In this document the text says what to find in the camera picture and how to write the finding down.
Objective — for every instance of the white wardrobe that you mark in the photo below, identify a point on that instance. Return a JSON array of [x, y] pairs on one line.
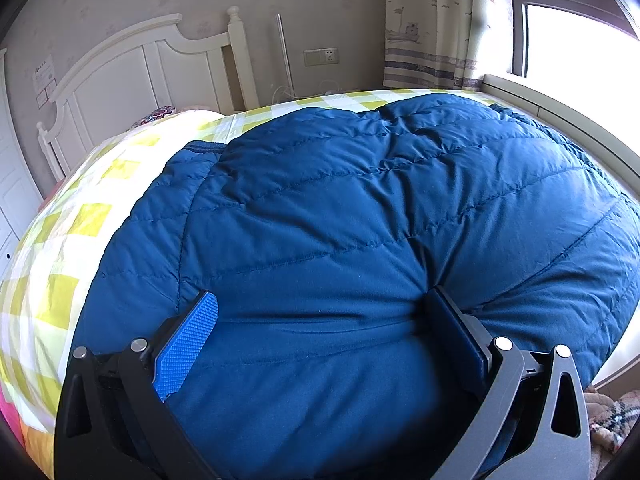
[[15, 170]]

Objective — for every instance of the wall socket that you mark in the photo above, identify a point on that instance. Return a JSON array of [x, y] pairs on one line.
[[321, 57]]

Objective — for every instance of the window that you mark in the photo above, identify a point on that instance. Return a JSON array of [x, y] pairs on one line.
[[575, 35]]

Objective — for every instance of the paper wall notice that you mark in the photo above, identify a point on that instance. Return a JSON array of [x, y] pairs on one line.
[[44, 74]]

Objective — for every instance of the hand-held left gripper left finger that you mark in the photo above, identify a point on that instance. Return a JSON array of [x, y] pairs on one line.
[[187, 340]]

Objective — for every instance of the yellow checked bed sheet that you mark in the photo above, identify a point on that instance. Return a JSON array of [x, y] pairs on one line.
[[90, 220]]

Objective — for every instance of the pink patterned pillow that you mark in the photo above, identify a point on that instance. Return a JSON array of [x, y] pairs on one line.
[[152, 115]]

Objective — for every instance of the cream window sill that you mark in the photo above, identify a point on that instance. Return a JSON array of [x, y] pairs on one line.
[[550, 107]]

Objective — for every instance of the striped printed curtain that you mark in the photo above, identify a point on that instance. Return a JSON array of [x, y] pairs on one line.
[[435, 30]]

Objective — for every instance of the plaid fleece blanket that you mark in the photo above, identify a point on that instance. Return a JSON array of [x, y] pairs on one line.
[[612, 420]]

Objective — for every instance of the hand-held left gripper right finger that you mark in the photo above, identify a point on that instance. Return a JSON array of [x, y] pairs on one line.
[[452, 332]]

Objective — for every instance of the thin metal pole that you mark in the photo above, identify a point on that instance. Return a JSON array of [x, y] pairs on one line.
[[283, 55]]

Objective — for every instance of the white wooden headboard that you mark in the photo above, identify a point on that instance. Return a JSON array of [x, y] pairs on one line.
[[115, 75]]

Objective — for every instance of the blue down jacket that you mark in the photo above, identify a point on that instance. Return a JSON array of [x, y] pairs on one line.
[[350, 220]]

